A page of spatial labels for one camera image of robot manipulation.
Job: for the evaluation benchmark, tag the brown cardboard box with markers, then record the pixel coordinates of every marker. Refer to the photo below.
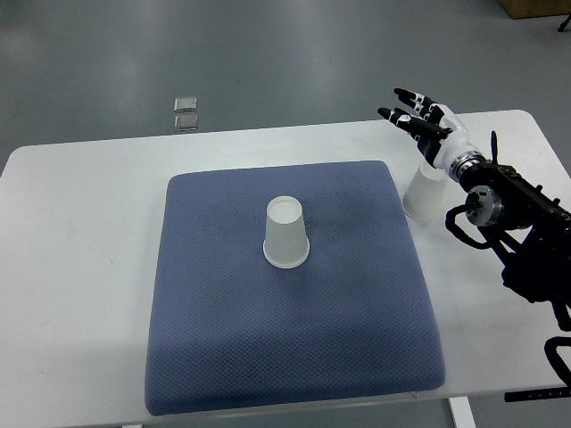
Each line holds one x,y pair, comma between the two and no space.
526,9

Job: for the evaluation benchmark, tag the metal floor plate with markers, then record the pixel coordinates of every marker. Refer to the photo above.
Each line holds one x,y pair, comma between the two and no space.
185,122
185,103

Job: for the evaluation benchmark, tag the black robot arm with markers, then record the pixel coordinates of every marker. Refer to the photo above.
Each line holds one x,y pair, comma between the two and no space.
528,232

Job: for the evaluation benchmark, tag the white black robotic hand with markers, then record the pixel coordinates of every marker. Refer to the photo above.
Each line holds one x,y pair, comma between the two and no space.
440,136

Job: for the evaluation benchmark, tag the white paper cup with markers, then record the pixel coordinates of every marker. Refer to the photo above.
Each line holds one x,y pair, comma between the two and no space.
423,199
286,244

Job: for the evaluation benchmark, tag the black desk control panel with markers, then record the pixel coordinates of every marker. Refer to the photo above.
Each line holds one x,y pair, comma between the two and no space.
540,394

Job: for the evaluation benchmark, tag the blue textured cushion mat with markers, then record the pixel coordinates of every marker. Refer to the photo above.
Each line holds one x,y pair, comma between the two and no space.
230,330

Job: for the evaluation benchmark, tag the white table leg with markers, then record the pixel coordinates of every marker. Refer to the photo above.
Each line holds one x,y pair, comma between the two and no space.
461,412

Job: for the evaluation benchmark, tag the upper metal floor plate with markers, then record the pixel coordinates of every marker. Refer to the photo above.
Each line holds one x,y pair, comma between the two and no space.
185,103

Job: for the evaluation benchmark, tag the black tripod leg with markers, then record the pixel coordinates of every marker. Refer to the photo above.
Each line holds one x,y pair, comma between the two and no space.
562,27

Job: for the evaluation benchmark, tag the lower metal floor plate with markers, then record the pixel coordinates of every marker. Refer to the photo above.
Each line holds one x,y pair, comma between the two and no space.
185,122

